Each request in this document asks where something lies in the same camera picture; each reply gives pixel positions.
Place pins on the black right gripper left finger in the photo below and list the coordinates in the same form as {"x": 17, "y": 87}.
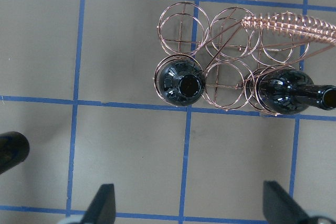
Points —
{"x": 102, "y": 208}

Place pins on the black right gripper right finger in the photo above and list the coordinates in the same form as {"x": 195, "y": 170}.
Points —
{"x": 279, "y": 206}

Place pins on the dark wine bottle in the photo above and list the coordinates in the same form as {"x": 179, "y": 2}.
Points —
{"x": 14, "y": 150}
{"x": 291, "y": 91}
{"x": 181, "y": 82}

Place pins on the copper wire bottle basket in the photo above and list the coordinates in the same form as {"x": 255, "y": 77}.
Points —
{"x": 237, "y": 48}

